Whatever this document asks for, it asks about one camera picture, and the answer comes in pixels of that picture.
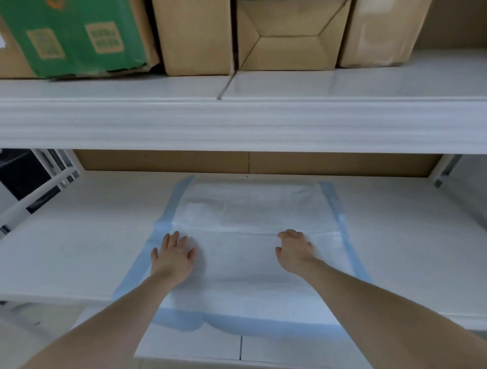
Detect person's right hand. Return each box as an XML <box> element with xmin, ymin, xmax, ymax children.
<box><xmin>275</xmin><ymin>229</ymin><xmax>319</xmax><ymax>276</ymax></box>

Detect person's left hand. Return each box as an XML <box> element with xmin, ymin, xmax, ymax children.
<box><xmin>150</xmin><ymin>231</ymin><xmax>198</xmax><ymax>286</ymax></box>

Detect white blue-edged absorbent pad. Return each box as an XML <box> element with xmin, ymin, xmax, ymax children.
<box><xmin>113</xmin><ymin>175</ymin><xmax>373</xmax><ymax>338</ymax></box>

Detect person's left forearm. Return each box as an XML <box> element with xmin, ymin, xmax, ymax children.
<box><xmin>20</xmin><ymin>272</ymin><xmax>185</xmax><ymax>369</ymax></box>

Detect person's right forearm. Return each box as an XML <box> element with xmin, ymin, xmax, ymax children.
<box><xmin>301</xmin><ymin>258</ymin><xmax>487</xmax><ymax>369</ymax></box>

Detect white metal shelf rack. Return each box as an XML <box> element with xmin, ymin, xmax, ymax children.
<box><xmin>0</xmin><ymin>47</ymin><xmax>487</xmax><ymax>369</ymax></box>

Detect tall plain brown cardboard box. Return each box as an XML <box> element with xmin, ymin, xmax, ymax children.
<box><xmin>151</xmin><ymin>0</ymin><xmax>234</xmax><ymax>77</ymax></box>

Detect brown cardboard box folded flaps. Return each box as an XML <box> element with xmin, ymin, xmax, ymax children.
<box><xmin>236</xmin><ymin>0</ymin><xmax>352</xmax><ymax>71</ymax></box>

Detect green printed cardboard box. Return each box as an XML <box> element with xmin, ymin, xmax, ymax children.
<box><xmin>0</xmin><ymin>0</ymin><xmax>161</xmax><ymax>80</ymax></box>

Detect brown cardboard box taped side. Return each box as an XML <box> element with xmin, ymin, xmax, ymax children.
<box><xmin>338</xmin><ymin>0</ymin><xmax>434</xmax><ymax>69</ymax></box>

